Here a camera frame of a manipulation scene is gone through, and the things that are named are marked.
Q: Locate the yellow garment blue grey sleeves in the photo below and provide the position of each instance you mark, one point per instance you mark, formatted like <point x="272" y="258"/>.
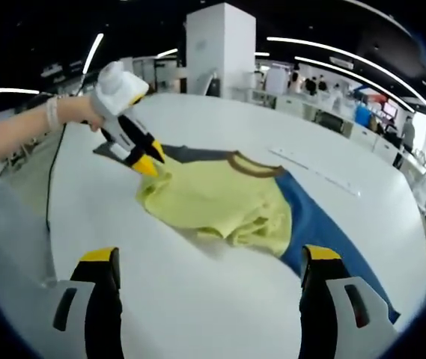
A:
<point x="216" y="202"/>

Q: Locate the long white counter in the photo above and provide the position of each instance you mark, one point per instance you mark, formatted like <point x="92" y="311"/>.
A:
<point x="362" y="138"/>

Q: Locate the person's left hand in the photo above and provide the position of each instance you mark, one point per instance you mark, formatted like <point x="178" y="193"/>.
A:
<point x="76" y="110"/>

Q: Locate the pink screen monitor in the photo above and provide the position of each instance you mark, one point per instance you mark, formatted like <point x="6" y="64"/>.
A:
<point x="390" y="109"/>

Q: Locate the white wristband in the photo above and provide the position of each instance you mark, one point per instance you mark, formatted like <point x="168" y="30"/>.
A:
<point x="52" y="112"/>

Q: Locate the white square pillar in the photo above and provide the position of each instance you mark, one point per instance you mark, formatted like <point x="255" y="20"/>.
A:
<point x="220" y="48"/>

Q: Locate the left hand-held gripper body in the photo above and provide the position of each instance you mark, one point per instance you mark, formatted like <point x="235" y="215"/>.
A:
<point x="119" y="89"/>

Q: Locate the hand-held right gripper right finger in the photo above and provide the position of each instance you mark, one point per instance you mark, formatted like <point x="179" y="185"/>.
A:
<point x="317" y="310"/>

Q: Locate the blue container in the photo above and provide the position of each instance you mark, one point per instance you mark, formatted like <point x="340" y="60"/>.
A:
<point x="363" y="114"/>

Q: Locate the grey leaning panel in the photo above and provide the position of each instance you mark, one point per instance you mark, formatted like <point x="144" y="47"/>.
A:
<point x="209" y="84"/>

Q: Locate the black office chair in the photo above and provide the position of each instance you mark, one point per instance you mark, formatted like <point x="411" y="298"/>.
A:
<point x="328" y="121"/>

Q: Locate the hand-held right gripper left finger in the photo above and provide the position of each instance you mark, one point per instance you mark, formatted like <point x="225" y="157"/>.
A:
<point x="102" y="310"/>

